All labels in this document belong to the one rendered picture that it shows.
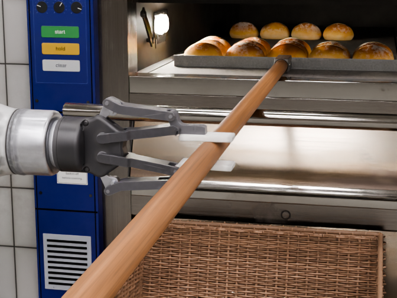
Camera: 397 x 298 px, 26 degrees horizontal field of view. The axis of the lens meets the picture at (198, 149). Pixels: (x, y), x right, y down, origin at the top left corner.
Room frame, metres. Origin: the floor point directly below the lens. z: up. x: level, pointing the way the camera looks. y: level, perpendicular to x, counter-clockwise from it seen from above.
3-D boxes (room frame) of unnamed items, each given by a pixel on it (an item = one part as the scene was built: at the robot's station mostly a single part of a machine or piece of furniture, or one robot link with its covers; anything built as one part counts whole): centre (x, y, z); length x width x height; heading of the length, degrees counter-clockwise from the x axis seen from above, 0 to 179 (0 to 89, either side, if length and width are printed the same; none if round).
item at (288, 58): (2.03, -0.20, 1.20); 0.09 x 0.04 x 0.03; 169
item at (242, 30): (2.91, -0.15, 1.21); 0.10 x 0.07 x 0.05; 77
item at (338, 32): (2.84, -0.46, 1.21); 0.10 x 0.07 x 0.06; 83
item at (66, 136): (1.13, 0.14, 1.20); 0.09 x 0.07 x 0.08; 79
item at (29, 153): (1.14, 0.21, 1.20); 0.09 x 0.06 x 0.09; 169
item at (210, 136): (1.10, -0.01, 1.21); 0.07 x 0.03 x 0.01; 79
